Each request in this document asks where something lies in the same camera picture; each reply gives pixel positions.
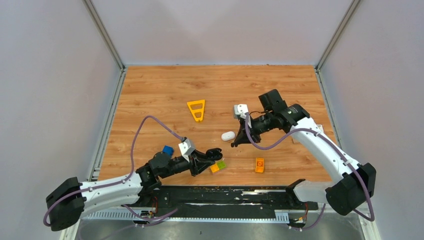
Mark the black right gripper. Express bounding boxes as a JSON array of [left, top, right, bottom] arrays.
[[233, 111, 275, 145]]

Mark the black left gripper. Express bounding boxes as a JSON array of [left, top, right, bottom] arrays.
[[159, 149, 216, 179]]

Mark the white earbud charging case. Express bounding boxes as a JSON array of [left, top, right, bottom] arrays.
[[221, 131, 236, 142]]

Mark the black earbud charging case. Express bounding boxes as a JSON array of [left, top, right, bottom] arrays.
[[205, 148, 223, 162]]

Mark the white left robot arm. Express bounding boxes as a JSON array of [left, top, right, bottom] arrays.
[[43, 148, 223, 232]]

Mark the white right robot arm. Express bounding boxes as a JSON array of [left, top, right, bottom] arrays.
[[231, 89, 377, 221]]

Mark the orange green toy brick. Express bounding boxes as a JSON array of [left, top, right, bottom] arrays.
[[209, 160, 227, 173]]

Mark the orange arch toy block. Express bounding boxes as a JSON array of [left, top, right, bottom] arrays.
[[254, 157, 265, 173]]

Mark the blue toy brick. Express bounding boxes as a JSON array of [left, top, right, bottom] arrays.
[[162, 145, 175, 157]]

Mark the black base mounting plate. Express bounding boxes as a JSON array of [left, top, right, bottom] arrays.
[[130, 185, 319, 218]]

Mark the yellow triangular toy block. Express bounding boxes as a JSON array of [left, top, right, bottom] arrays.
[[186, 99, 206, 123]]

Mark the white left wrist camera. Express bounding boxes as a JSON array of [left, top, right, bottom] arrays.
[[178, 137, 196, 162]]

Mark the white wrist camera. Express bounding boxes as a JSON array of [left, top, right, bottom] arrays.
[[233, 104, 249, 120], [178, 137, 196, 162]]

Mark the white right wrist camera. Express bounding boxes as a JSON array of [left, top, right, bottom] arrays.
[[233, 104, 249, 120]]

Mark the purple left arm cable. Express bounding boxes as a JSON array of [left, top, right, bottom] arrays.
[[43, 115, 185, 228]]

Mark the white slotted cable duct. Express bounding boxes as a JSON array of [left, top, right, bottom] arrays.
[[82, 208, 290, 224]]

